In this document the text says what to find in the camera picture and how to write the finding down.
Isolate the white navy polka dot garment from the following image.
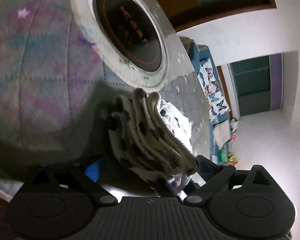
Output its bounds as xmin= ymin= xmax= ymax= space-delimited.
xmin=101 ymin=88 xmax=199 ymax=193

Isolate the colourful toys pile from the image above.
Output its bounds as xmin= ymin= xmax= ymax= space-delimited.
xmin=228 ymin=154 xmax=237 ymax=166

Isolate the blue sectional sofa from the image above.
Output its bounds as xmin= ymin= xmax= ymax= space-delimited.
xmin=180 ymin=37 xmax=233 ymax=164

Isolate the green ball toy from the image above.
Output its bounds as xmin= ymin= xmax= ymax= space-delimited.
xmin=219 ymin=149 xmax=228 ymax=163

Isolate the beige square cushion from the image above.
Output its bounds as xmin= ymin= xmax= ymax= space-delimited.
xmin=213 ymin=120 xmax=231 ymax=147

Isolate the black white plush toy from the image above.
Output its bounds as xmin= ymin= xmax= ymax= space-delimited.
xmin=230 ymin=118 xmax=238 ymax=133

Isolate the grey star pattern tablecloth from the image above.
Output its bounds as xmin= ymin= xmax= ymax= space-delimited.
xmin=0 ymin=0 xmax=132 ymax=187

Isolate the dark green window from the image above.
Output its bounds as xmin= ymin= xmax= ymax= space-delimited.
xmin=230 ymin=54 xmax=283 ymax=116

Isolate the butterfly print pillow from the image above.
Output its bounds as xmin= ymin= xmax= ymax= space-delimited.
xmin=198 ymin=58 xmax=230 ymax=121

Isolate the round built-in induction cooker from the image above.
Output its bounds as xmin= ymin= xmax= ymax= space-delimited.
xmin=70 ymin=0 xmax=168 ymax=93

